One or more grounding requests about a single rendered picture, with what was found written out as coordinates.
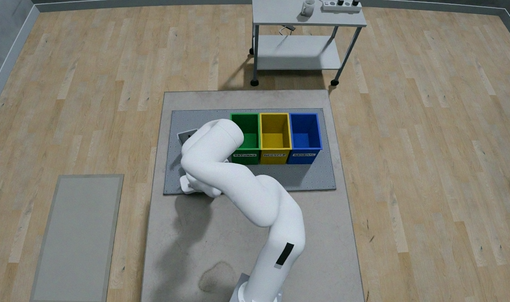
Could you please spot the yellow recycle bin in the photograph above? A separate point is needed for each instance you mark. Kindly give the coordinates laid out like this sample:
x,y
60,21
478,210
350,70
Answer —
x,y
275,138

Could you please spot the green returns bin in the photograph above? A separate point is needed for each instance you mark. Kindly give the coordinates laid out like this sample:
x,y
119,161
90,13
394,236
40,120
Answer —
x,y
248,152

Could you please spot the blue waste bin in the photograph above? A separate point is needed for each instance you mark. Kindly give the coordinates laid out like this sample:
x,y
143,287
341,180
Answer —
x,y
305,138

